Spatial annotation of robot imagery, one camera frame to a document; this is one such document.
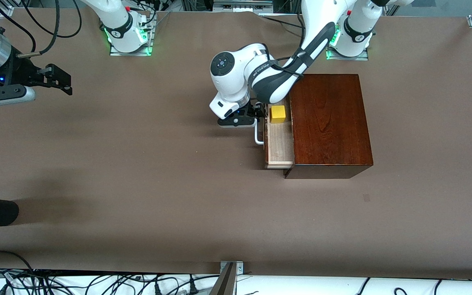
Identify small metal bracket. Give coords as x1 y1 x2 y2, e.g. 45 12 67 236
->
220 261 245 276

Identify grey metal rail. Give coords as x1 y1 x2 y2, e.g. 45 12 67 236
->
213 0 274 14

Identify dark camera post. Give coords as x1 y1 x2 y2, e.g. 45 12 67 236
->
208 262 237 295

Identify wooden drawer with white handle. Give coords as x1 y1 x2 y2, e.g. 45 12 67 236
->
254 96 295 170

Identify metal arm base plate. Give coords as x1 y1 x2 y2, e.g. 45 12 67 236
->
325 41 370 61
109 16 157 57

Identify dark wooden drawer cabinet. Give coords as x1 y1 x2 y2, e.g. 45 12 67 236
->
284 74 374 179

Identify yellow block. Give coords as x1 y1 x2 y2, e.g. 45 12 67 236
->
270 105 287 124

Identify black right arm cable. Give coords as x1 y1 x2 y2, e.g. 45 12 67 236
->
0 0 83 58

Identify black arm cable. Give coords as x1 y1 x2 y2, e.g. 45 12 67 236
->
269 0 307 78
0 0 83 58

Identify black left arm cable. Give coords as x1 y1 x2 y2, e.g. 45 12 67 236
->
269 0 307 78

